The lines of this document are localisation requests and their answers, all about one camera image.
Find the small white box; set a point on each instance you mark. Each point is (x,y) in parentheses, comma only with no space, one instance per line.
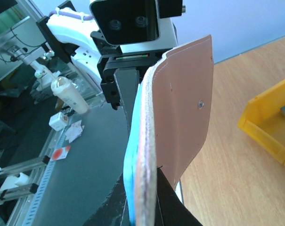
(58,121)

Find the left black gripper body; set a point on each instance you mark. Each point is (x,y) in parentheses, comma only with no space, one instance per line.
(112,58)

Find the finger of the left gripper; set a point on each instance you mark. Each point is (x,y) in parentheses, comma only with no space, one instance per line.
(126,80)

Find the pink leather card holder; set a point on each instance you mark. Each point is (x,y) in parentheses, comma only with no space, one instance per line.
(169,125)

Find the grey slotted cable duct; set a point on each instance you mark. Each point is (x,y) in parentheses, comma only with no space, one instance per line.
(55,143)

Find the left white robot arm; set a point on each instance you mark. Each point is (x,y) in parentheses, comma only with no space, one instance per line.
(68,33)

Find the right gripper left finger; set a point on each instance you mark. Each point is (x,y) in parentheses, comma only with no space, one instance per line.
(114,210)

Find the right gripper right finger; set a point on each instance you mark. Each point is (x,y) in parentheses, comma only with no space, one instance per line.
(169,209)

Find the pink-circle card on desk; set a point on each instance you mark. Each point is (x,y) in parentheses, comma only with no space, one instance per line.
(60,153)

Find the yellow three-compartment bin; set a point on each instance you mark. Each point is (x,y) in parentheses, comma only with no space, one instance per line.
(263,121)

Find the white plastic bottle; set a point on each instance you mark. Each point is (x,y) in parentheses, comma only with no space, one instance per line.
(64,89)

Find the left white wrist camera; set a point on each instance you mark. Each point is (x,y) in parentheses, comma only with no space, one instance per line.
(138,25)

